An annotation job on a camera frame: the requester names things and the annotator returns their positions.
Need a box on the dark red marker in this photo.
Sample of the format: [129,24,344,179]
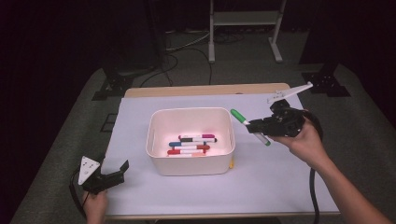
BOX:
[173,144,211,151]

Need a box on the person's right hand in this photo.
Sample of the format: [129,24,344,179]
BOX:
[270,108,333,171]

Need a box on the dark floor cable bundle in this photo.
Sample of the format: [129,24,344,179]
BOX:
[214,30,248,45]

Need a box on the pink marker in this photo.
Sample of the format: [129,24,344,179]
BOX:
[178,133,216,140]

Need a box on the grey floor cable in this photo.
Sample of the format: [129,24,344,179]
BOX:
[164,30,213,52]

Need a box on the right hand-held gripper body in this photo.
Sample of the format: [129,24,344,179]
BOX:
[266,81,314,138]

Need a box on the white table mat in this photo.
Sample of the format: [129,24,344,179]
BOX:
[100,92,341,217]

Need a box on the black vertical post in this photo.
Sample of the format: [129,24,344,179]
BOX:
[146,0,166,69]

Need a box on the person's left hand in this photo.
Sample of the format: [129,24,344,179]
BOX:
[81,189,109,224]

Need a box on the black stand base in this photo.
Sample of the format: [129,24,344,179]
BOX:
[301,62,352,98]
[92,63,135,102]

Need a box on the thick black gripper cable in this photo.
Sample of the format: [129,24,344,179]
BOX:
[298,109,325,224]

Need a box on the black floor cable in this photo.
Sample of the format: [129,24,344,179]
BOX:
[138,52,180,89]
[183,47,215,86]

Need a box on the green marker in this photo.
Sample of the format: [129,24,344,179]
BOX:
[229,107,272,147]

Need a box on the black marker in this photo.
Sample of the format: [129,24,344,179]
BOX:
[179,137,219,145]

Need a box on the white storage box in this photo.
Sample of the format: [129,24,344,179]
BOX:
[145,106,236,177]

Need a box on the white metal stand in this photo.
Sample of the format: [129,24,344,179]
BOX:
[207,0,288,65]

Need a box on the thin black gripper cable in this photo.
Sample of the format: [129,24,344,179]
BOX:
[68,169,89,218]

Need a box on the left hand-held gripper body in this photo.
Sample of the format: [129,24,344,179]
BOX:
[76,155,126,196]

